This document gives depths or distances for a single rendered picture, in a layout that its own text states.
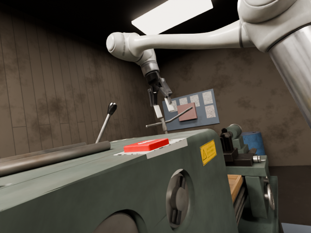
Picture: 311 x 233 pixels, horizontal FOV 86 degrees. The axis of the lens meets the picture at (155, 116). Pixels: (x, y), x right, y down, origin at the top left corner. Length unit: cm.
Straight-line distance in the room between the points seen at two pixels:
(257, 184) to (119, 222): 113
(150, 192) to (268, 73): 419
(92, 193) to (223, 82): 423
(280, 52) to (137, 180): 44
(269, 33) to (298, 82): 13
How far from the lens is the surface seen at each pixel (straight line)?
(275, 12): 50
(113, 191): 21
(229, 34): 73
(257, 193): 132
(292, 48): 51
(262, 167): 126
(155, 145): 28
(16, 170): 37
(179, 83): 461
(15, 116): 257
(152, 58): 91
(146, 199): 25
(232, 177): 120
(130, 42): 78
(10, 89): 263
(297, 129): 438
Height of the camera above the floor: 129
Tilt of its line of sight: 3 degrees up
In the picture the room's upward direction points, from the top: 10 degrees counter-clockwise
